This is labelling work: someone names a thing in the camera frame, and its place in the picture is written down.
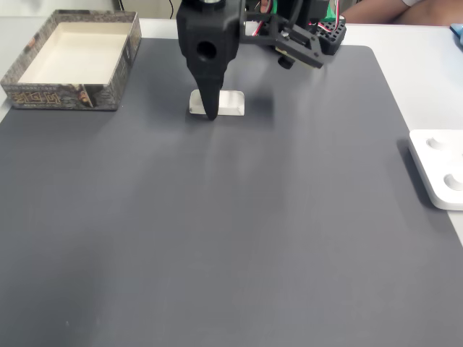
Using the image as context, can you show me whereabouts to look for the white block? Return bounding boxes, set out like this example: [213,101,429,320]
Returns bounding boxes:
[189,89,247,117]

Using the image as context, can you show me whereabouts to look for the patterned cardboard box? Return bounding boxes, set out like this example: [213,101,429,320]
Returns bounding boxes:
[0,9,143,112]

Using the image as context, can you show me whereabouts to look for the green board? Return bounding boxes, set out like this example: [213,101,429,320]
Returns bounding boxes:
[271,0,339,22]

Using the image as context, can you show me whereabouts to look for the grey table mat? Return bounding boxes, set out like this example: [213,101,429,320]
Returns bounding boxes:
[0,38,463,347]

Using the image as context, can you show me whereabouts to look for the blue object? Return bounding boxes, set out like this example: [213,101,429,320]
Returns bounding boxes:
[449,22,463,46]

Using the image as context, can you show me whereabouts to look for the white tray with round dimples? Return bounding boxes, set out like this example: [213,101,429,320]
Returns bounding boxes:
[408,129,463,211]

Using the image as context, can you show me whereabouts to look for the red white black servo cable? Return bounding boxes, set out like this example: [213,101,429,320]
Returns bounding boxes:
[310,0,344,33]
[245,0,276,38]

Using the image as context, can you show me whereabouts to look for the black camera module on bracket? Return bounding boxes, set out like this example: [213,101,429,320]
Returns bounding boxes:
[242,9,326,70]

